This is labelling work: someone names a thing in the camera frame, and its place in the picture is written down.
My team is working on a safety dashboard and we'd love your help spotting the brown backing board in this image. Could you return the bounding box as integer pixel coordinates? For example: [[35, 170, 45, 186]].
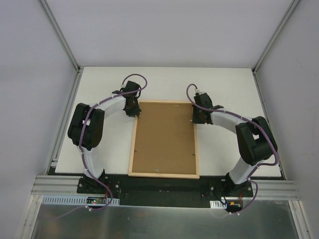
[[131, 102, 197, 175]]

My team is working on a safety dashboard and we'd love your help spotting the light wooden picture frame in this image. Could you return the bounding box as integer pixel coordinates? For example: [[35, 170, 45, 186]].
[[128, 100, 200, 179]]

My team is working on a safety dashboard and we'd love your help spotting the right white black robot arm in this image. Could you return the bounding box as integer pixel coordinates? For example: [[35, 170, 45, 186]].
[[192, 93, 278, 197]]

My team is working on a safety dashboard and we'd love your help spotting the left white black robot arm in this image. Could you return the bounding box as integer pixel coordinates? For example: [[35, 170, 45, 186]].
[[67, 81, 144, 194]]

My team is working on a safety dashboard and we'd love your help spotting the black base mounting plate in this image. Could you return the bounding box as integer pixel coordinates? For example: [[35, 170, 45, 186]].
[[77, 174, 253, 208]]

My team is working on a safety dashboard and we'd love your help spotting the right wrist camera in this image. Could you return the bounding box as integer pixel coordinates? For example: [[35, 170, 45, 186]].
[[195, 89, 206, 96]]

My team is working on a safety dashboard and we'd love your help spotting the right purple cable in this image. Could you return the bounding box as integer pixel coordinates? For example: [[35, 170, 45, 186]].
[[186, 83, 279, 219]]

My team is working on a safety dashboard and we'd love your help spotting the purple cable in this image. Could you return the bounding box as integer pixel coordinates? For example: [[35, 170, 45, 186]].
[[41, 73, 148, 220], [186, 83, 279, 219]]

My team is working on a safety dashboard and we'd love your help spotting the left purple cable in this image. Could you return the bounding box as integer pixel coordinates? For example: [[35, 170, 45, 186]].
[[41, 73, 148, 220]]

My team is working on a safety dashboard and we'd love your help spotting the right white cable duct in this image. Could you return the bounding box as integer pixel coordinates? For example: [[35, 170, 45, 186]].
[[209, 201, 227, 209]]

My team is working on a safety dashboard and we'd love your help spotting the white cable duct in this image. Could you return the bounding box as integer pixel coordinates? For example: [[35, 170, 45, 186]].
[[209, 201, 227, 209], [42, 195, 120, 207]]

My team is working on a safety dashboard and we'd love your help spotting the left aluminium corner post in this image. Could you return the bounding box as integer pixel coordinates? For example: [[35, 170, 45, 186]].
[[37, 0, 81, 73]]

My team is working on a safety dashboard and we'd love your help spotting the aluminium corner post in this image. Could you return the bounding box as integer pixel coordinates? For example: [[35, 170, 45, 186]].
[[37, 0, 81, 73], [251, 0, 302, 74]]

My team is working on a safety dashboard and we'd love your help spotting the aluminium front rail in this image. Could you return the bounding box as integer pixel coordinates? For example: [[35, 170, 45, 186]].
[[31, 174, 84, 196]]

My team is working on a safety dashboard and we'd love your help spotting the left white cable duct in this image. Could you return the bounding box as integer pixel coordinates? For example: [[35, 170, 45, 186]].
[[42, 195, 120, 207]]

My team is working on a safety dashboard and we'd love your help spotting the right aluminium corner post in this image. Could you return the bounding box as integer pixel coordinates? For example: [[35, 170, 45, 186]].
[[251, 0, 302, 74]]

